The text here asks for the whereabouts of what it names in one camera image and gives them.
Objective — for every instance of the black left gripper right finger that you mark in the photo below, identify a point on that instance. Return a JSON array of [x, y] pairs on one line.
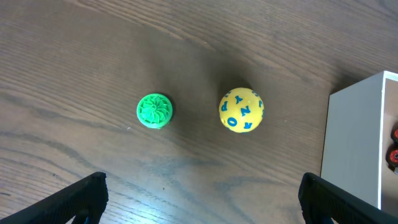
[[323, 202]]

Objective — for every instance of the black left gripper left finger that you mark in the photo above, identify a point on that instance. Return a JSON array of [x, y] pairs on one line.
[[82, 202]]

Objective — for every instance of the red toy car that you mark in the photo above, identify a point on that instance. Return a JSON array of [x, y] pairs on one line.
[[391, 154]]

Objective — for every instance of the white cardboard box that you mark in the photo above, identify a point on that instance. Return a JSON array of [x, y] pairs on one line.
[[360, 121]]

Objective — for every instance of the green ribbed ball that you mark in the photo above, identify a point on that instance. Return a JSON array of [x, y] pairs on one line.
[[154, 111]]

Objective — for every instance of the yellow ball blue letters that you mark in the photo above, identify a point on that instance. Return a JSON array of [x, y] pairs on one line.
[[241, 110]]

